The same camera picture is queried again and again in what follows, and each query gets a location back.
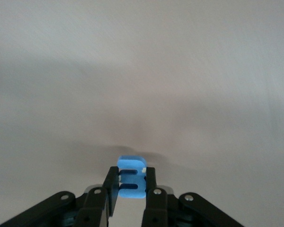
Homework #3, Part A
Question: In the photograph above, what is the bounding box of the blue letter m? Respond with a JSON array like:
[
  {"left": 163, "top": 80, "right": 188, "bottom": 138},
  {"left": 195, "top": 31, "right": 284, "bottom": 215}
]
[{"left": 117, "top": 155, "right": 147, "bottom": 199}]

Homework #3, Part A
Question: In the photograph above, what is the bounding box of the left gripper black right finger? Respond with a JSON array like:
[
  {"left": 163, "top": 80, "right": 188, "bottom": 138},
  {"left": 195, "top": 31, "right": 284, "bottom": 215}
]
[{"left": 142, "top": 166, "right": 246, "bottom": 227}]

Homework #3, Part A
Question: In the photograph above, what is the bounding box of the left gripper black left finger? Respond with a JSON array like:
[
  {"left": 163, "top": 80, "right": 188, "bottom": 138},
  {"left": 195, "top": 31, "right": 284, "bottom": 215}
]
[{"left": 0, "top": 166, "right": 120, "bottom": 227}]

